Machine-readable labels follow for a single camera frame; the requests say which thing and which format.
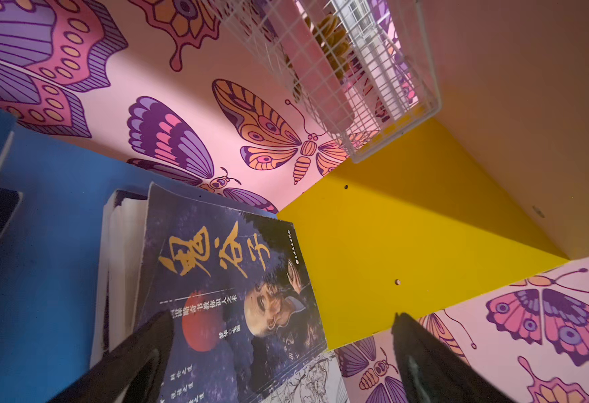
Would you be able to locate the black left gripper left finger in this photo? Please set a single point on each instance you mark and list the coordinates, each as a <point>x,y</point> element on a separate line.
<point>133,372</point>

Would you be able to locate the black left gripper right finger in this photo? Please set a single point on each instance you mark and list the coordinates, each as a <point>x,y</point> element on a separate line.
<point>430,372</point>

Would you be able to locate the dark purple portrait book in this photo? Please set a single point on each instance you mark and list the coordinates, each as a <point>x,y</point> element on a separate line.
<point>120,258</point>

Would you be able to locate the yellow pink blue bookshelf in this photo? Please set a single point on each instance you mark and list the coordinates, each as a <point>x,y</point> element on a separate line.
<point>493,189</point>

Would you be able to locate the white wire basket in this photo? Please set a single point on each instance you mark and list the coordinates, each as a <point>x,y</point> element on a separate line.
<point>363,69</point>

